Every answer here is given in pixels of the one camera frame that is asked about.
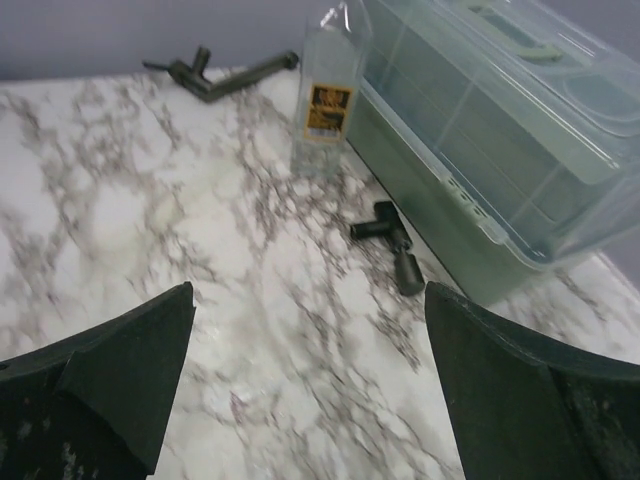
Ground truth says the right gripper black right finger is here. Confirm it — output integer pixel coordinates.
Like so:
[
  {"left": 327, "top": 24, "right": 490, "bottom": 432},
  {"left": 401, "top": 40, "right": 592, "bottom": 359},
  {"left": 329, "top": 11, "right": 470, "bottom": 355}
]
[{"left": 425, "top": 282, "right": 639, "bottom": 479}]

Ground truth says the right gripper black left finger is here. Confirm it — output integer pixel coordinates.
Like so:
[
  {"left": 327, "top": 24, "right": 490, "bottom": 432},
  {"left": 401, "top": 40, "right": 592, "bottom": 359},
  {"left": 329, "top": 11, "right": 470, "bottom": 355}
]
[{"left": 1, "top": 282, "right": 196, "bottom": 479}]

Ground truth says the dark capped bottle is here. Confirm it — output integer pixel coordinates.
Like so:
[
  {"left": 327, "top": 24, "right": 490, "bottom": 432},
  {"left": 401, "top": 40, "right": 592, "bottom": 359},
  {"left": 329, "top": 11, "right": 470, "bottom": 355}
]
[{"left": 291, "top": 1, "right": 373, "bottom": 176}]

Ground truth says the black T-shaped corkscrew tool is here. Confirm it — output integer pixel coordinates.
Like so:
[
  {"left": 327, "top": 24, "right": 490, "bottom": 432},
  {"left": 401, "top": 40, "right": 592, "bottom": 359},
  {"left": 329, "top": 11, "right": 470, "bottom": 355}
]
[{"left": 349, "top": 201, "right": 425, "bottom": 297}]

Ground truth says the translucent green plastic storage box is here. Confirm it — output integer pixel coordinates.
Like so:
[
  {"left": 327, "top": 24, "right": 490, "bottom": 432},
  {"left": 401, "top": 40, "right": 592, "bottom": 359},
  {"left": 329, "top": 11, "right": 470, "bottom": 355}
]
[{"left": 349, "top": 1, "right": 639, "bottom": 305}]

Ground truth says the metal T-shaped bracket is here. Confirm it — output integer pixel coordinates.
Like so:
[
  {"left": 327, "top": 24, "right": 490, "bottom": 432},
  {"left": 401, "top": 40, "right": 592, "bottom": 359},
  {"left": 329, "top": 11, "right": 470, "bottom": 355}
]
[{"left": 142, "top": 45, "right": 301, "bottom": 105}]

